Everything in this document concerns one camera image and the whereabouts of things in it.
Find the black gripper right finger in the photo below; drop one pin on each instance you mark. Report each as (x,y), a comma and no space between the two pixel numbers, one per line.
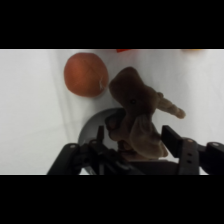
(181,146)

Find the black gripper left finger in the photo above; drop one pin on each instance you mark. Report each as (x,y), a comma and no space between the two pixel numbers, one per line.
(98,150)

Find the brown plush deer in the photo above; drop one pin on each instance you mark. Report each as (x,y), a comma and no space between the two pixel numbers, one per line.
(138,113)

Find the grey bowl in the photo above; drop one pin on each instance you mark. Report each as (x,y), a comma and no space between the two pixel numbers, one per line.
(96,125)

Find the orange-red plush ball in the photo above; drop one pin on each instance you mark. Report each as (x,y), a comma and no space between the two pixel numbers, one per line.
(86,75)

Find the red block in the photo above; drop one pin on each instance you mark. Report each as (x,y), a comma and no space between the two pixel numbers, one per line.
(128,50)

